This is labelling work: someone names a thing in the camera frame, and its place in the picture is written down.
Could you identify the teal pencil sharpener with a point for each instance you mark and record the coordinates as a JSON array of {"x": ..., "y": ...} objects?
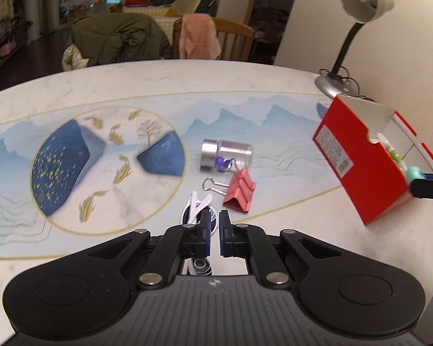
[{"x": 414, "y": 173}]

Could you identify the dark sideboard with clutter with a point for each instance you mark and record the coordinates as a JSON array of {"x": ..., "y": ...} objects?
[{"x": 14, "y": 34}]

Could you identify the pink binder clip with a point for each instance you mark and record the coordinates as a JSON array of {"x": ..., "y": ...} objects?
[{"x": 238, "y": 194}]

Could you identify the pink cloth on chair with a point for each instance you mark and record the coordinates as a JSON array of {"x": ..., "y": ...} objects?
[{"x": 198, "y": 37}]

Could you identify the red cardboard box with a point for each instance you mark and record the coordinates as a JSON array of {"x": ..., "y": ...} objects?
[{"x": 347, "y": 137}]

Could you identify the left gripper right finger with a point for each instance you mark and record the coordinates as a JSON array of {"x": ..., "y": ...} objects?
[{"x": 249, "y": 242}]

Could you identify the green white glue pen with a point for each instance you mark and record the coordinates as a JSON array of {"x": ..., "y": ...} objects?
[{"x": 392, "y": 152}]

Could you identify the wooden chair pink cloth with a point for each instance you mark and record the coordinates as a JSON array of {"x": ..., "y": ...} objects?
[{"x": 235, "y": 38}]

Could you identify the olive green jacket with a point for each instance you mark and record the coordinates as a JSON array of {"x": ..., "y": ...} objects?
[{"x": 114, "y": 38}]

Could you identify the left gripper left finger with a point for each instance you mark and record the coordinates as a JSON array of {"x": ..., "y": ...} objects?
[{"x": 166, "y": 261}]

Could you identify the white desk lamp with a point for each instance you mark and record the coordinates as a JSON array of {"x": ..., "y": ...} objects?
[{"x": 330, "y": 82}]

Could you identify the sofa with blankets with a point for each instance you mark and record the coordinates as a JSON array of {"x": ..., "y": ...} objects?
[{"x": 166, "y": 12}]

